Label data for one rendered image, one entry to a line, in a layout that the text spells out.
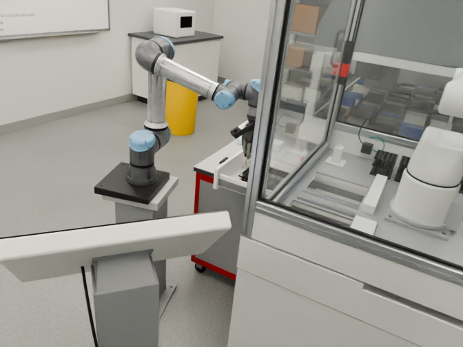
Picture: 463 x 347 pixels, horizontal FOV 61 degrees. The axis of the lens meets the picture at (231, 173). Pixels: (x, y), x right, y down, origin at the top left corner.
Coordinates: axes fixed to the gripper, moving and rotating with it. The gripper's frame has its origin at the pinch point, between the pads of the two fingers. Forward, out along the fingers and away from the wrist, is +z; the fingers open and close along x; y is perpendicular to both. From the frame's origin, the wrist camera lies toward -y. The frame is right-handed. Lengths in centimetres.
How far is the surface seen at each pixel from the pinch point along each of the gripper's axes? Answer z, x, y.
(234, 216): 45.2, 15.2, 8.2
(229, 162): 6.5, 7.7, -3.6
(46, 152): 100, 248, -63
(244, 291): 27, -51, -28
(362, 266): -2, -81, -10
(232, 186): 12.6, -4.1, -8.1
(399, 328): 14, -94, -2
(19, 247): -20, -60, -96
